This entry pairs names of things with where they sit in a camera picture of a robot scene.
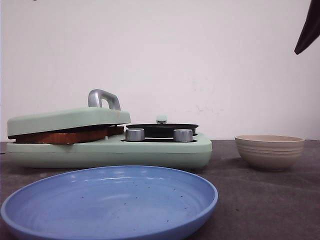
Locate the breakfast maker hinged lid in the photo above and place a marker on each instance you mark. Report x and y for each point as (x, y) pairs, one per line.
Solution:
(103, 109)

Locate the right silver control knob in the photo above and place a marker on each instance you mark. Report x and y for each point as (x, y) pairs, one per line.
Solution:
(183, 135)

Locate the beige ribbed bowl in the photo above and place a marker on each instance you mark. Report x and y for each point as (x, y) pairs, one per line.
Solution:
(270, 152)

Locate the mint green breakfast maker base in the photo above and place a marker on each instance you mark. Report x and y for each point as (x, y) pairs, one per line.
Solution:
(114, 151)

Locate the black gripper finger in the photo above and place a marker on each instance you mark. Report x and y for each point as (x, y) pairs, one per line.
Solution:
(311, 28)

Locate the left silver control knob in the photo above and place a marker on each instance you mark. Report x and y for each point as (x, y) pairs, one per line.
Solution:
(135, 135)

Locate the toast bread slice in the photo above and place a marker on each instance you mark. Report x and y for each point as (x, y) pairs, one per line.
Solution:
(63, 138)
(115, 130)

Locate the black round frying pan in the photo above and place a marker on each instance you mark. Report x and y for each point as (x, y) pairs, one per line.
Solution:
(162, 130)

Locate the silver control knob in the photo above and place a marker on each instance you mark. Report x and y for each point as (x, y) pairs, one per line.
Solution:
(135, 135)
(183, 135)

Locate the blue round plate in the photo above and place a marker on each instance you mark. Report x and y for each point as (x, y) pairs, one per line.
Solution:
(111, 203)

